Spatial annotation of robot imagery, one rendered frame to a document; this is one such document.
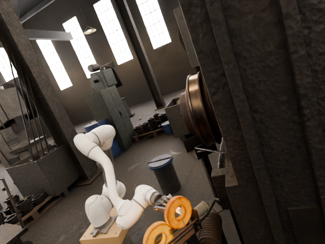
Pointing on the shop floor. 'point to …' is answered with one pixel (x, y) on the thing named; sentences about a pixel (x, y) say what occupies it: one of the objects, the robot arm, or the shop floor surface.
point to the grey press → (184, 37)
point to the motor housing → (212, 230)
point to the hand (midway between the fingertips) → (176, 209)
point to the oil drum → (115, 148)
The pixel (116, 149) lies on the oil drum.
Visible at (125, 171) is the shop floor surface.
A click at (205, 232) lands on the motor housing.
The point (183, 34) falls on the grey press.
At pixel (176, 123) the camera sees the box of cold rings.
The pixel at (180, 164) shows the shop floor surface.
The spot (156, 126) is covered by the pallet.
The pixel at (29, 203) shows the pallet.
